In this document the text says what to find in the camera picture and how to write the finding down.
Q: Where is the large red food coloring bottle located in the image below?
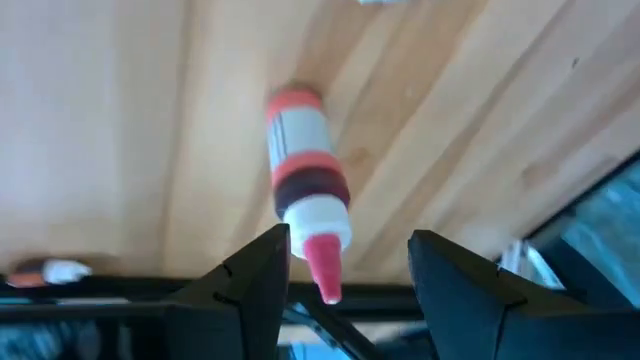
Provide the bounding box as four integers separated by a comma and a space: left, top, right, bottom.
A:
264, 85, 353, 306

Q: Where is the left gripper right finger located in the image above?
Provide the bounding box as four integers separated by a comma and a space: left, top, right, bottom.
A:
407, 229, 591, 360

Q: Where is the small red food coloring bottle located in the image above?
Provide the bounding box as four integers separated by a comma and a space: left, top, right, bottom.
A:
4, 257, 94, 290

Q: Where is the black metal table frame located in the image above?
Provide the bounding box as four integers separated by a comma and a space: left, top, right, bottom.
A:
0, 149, 640, 360

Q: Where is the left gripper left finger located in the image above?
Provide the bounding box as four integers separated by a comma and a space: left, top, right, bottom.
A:
167, 223, 291, 360

